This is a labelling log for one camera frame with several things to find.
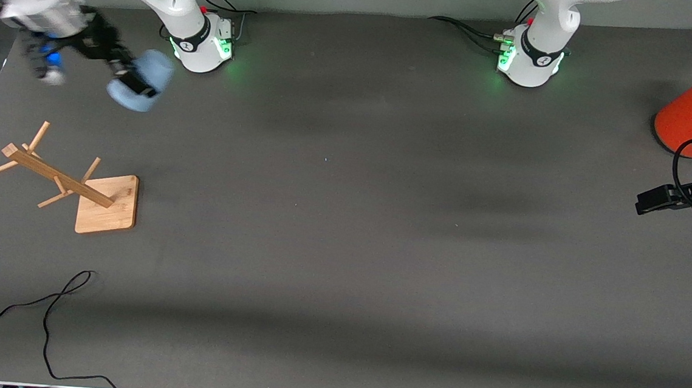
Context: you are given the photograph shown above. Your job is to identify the wooden cup rack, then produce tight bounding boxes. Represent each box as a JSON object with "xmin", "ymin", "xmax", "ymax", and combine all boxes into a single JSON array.
[{"xmin": 0, "ymin": 118, "xmax": 143, "ymax": 238}]

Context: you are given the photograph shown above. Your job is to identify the black arm base cables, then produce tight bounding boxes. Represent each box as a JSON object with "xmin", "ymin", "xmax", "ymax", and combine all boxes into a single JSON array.
[
  {"xmin": 159, "ymin": 0, "xmax": 258, "ymax": 46},
  {"xmin": 426, "ymin": 0, "xmax": 540, "ymax": 57}
]

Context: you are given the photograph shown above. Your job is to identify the light blue cup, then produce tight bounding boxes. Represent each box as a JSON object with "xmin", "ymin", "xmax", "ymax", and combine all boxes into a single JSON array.
[{"xmin": 105, "ymin": 47, "xmax": 177, "ymax": 115}]

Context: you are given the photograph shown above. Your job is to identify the black right arm base cables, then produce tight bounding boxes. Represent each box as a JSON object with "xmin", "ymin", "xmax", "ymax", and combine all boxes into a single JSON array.
[{"xmin": 159, "ymin": 0, "xmax": 258, "ymax": 46}]

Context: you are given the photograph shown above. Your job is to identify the thin black cable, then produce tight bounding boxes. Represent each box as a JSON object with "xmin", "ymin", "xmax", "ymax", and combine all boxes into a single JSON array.
[{"xmin": 0, "ymin": 264, "xmax": 131, "ymax": 388}]

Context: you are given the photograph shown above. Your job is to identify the black left arm base cables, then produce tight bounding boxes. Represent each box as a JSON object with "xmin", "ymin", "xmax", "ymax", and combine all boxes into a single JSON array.
[{"xmin": 426, "ymin": 0, "xmax": 540, "ymax": 57}]

